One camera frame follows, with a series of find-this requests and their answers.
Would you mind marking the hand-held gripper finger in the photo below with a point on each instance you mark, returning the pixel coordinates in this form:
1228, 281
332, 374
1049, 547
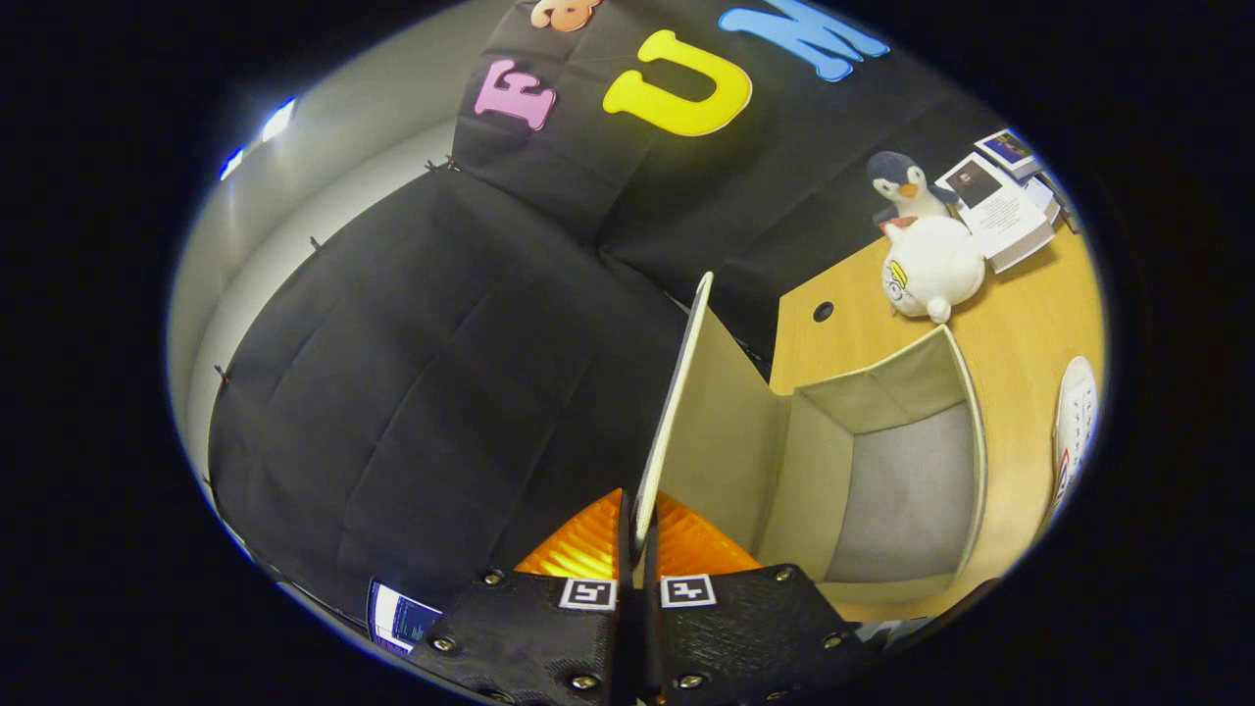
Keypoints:
625, 637
649, 637

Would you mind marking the beige fabric storage box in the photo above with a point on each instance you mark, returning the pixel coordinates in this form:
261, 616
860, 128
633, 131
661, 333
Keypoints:
726, 441

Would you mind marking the white shoe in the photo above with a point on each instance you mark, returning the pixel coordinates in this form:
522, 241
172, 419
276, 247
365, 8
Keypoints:
1076, 422

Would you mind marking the lit computer screen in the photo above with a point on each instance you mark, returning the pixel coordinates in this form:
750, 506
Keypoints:
402, 618

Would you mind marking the black backdrop cloth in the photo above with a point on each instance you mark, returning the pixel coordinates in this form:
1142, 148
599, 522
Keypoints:
441, 373

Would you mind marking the white round plush toy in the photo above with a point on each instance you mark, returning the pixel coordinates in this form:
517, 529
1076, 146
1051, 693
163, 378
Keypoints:
936, 265

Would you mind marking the penguin plush toy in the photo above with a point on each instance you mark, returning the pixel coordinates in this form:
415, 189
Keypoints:
907, 181

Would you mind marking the white book with dark photo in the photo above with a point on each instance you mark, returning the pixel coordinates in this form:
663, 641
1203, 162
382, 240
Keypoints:
1000, 216

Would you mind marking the thin white book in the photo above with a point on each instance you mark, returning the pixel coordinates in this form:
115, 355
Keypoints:
1041, 196

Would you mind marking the teal cover book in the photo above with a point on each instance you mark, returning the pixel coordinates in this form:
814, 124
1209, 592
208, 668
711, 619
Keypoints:
1064, 204

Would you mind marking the blue cover book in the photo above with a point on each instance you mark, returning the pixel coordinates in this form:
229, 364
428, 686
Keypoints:
1007, 149

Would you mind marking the small ceiling spotlight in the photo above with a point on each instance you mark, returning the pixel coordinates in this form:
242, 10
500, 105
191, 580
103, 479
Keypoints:
231, 162
277, 120

